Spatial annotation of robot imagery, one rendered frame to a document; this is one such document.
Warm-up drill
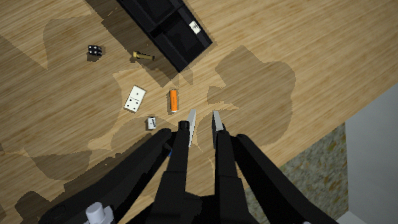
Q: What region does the orange aa battery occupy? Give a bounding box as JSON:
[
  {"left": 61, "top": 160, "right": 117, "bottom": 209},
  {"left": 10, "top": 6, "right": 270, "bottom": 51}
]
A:
[{"left": 170, "top": 90, "right": 177, "bottom": 112}]

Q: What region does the white domino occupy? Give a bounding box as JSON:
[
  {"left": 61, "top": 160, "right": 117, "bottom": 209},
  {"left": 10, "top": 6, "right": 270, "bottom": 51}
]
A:
[{"left": 125, "top": 86, "right": 146, "bottom": 112}]

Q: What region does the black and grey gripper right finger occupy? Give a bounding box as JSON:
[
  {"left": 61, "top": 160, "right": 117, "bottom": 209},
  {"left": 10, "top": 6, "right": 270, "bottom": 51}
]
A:
[{"left": 211, "top": 111, "right": 339, "bottom": 224}]

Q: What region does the black rack of bins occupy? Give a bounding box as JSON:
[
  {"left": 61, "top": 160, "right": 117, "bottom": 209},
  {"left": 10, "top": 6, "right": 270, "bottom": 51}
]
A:
[{"left": 116, "top": 0, "right": 213, "bottom": 72}]

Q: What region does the black die with white pips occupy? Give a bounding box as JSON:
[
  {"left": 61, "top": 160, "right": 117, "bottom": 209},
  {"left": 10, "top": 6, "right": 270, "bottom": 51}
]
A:
[{"left": 88, "top": 45, "right": 102, "bottom": 56}]

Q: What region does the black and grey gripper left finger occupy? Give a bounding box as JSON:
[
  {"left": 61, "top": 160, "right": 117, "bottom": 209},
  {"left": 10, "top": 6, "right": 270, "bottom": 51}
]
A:
[{"left": 38, "top": 109, "right": 196, "bottom": 224}]

